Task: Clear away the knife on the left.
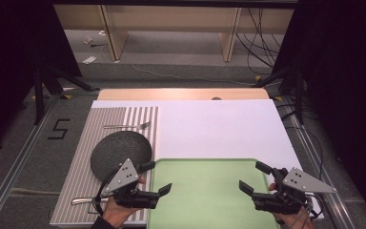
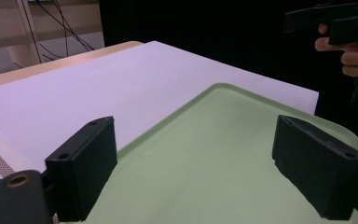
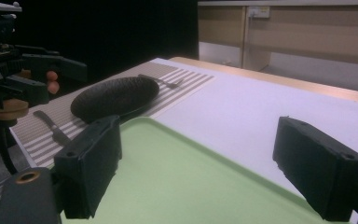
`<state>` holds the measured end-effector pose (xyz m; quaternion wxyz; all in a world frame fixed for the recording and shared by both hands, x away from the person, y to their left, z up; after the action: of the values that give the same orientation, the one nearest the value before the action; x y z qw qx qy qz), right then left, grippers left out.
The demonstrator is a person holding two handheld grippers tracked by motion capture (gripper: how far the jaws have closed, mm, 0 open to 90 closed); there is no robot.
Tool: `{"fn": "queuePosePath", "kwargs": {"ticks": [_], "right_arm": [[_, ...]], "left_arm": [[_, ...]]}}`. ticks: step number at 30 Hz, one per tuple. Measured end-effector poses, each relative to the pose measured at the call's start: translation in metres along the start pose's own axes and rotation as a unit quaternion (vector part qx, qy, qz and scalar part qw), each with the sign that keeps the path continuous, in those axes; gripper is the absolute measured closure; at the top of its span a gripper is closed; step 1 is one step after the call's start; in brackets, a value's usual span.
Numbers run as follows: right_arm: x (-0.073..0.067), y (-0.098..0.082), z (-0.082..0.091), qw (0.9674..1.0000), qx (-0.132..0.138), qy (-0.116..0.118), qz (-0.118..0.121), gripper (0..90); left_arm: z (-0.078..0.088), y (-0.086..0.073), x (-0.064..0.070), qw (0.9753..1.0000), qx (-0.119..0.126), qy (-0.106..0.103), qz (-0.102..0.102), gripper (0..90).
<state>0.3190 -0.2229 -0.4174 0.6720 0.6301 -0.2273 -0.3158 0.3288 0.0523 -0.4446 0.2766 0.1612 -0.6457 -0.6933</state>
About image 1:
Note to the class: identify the black round plate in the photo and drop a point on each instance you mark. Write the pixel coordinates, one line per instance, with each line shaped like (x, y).
(117, 149)

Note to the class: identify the wooden table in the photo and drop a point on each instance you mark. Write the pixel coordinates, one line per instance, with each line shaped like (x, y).
(171, 94)

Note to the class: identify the person's left hand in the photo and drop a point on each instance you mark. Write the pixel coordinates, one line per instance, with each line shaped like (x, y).
(118, 213)

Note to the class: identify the black metal stand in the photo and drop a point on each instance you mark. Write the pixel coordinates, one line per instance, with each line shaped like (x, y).
(39, 95)
(299, 95)

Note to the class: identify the silver knife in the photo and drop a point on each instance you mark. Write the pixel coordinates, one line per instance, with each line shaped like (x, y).
(82, 200)

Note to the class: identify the striped placemat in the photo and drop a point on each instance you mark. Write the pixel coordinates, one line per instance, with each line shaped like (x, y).
(79, 171)

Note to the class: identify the green cutting mat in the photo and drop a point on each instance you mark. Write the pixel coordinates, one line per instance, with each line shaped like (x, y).
(203, 197)

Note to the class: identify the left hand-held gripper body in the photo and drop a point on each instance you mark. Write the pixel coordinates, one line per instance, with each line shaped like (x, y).
(125, 177)

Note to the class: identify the white table sheet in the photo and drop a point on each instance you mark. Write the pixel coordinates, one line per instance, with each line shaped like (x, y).
(219, 130)

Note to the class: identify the small white scrap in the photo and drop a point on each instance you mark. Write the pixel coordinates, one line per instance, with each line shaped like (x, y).
(88, 40)

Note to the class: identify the white paper scrap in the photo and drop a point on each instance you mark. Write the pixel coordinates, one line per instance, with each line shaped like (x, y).
(89, 59)

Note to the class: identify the wooden shelf unit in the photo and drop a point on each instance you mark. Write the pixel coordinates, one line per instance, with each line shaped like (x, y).
(171, 19)

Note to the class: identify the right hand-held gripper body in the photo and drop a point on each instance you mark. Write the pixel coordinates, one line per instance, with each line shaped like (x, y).
(294, 186)

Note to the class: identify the dark curtain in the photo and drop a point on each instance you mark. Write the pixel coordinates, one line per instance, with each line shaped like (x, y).
(346, 79)
(12, 63)

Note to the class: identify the person's right hand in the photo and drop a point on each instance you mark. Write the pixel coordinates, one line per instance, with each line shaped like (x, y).
(290, 221)

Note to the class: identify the metal floor rail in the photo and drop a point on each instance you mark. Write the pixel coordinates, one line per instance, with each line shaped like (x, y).
(12, 178)
(317, 165)

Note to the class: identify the silver fork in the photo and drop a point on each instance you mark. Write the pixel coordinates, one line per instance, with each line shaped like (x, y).
(124, 126)

